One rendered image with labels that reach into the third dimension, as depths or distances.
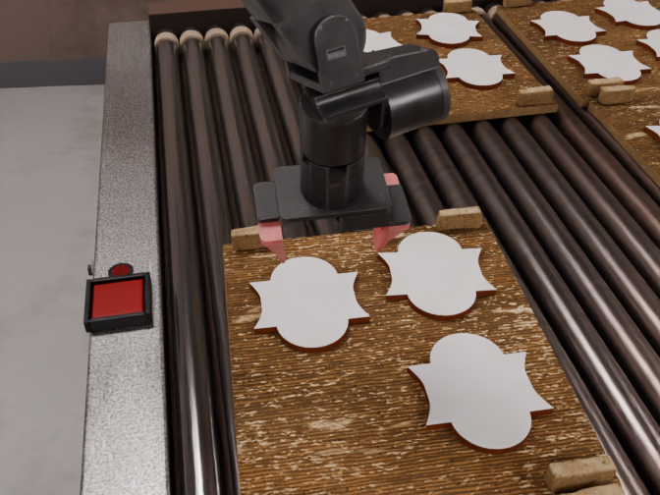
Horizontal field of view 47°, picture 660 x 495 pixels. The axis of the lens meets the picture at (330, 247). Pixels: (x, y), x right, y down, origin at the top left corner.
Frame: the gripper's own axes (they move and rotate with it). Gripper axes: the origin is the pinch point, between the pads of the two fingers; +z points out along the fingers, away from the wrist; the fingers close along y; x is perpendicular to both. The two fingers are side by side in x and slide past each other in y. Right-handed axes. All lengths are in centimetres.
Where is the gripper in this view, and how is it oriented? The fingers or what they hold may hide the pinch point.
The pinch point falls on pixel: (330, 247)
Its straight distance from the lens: 76.7
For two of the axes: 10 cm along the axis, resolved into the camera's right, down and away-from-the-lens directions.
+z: -0.2, 6.1, 7.9
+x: 1.6, 7.8, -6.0
